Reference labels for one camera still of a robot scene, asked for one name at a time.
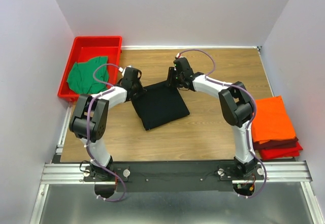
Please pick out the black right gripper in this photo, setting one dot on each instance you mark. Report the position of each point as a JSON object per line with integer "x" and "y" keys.
{"x": 171, "y": 72}

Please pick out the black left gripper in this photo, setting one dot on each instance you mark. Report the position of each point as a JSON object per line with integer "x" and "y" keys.
{"x": 141, "y": 88}

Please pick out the black t shirt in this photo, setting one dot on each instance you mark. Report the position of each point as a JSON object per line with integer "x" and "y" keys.
{"x": 160, "y": 104}

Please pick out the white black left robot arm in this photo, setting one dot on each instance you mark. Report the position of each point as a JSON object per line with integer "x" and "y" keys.
{"x": 89, "y": 119}

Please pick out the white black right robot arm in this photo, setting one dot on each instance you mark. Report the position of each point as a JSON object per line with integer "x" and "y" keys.
{"x": 237, "y": 107}

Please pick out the green crumpled t shirt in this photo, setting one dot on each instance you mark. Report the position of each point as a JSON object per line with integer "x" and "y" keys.
{"x": 80, "y": 79}

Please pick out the red plastic bin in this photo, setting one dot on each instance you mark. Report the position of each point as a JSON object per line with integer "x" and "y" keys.
{"x": 85, "y": 48}

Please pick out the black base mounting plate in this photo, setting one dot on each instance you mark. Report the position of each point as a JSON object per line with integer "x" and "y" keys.
{"x": 223, "y": 178}

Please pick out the orange folded t shirt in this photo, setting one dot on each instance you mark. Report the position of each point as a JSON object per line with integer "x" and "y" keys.
{"x": 272, "y": 121}

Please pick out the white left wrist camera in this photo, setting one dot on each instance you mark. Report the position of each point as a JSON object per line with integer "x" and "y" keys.
{"x": 122, "y": 70}

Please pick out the aluminium frame rail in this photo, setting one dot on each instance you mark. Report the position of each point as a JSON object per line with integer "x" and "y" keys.
{"x": 73, "y": 174}

